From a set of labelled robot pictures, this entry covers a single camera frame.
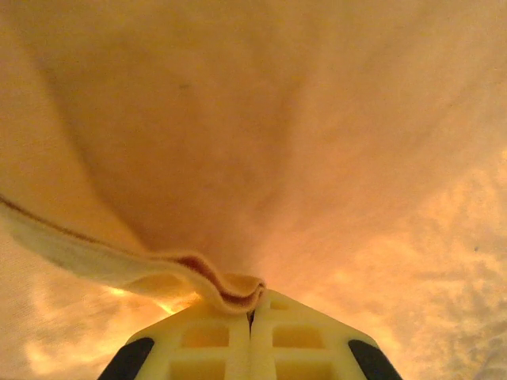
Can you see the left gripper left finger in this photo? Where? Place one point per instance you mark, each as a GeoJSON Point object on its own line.
{"type": "Point", "coordinates": [206, 356]}

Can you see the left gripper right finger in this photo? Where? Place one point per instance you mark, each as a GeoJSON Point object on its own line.
{"type": "Point", "coordinates": [301, 348]}

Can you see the yellow t-shirt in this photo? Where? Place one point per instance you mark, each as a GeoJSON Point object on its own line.
{"type": "Point", "coordinates": [237, 118]}

